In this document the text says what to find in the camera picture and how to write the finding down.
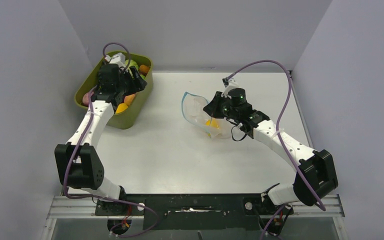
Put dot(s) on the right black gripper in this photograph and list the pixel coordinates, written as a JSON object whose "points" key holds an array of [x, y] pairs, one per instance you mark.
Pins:
{"points": [[212, 109]]}

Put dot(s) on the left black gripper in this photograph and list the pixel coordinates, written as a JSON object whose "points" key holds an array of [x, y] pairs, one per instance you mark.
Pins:
{"points": [[137, 84]]}

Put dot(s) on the yellow bell pepper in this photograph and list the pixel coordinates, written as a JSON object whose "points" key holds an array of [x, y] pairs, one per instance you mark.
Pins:
{"points": [[212, 124]]}

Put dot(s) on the clear zip top bag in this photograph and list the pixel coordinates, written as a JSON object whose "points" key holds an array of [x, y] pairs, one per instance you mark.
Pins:
{"points": [[192, 111]]}

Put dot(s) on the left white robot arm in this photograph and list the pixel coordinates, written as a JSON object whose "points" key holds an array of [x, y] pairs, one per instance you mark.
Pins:
{"points": [[78, 163]]}

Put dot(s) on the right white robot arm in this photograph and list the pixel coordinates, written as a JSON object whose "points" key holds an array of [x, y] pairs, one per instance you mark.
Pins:
{"points": [[315, 173]]}

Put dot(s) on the orange tangerine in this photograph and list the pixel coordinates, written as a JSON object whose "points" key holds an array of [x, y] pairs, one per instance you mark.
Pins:
{"points": [[144, 69]]}

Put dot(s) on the orange apricot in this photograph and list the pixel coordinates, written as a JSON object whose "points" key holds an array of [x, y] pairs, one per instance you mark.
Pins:
{"points": [[129, 99]]}

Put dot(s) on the green cabbage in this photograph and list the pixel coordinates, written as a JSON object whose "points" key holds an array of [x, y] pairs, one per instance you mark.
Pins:
{"points": [[131, 64]]}

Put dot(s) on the yellow mango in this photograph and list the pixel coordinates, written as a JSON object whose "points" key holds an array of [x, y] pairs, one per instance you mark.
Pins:
{"points": [[121, 108]]}

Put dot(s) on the olive green plastic bin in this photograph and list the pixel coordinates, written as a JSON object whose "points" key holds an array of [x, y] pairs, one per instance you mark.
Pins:
{"points": [[127, 118]]}

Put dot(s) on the pink red onion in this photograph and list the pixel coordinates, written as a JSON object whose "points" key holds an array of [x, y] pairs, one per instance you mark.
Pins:
{"points": [[86, 98]]}

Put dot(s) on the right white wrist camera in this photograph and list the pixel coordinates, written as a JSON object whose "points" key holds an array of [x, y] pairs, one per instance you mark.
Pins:
{"points": [[229, 84]]}

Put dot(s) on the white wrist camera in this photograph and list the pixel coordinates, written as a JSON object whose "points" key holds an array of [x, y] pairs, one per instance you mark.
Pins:
{"points": [[118, 59], [229, 84]]}

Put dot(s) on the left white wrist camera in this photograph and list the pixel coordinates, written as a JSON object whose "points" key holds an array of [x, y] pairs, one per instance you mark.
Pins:
{"points": [[118, 59]]}

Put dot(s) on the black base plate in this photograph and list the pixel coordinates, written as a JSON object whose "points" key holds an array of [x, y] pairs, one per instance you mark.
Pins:
{"points": [[248, 211]]}

